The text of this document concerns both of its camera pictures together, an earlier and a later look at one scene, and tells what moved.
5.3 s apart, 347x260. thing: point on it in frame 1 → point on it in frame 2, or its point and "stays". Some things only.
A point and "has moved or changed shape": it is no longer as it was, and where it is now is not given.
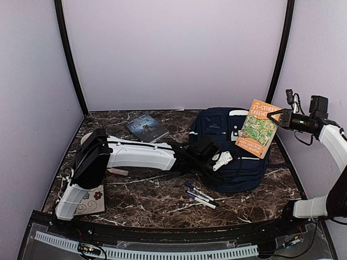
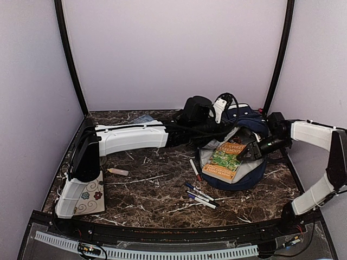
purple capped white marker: (201, 200) stays
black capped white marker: (203, 197) stays
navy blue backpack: (248, 171) has moved or changed shape
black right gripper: (287, 119) → (256, 150)
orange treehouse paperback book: (258, 130) → (222, 162)
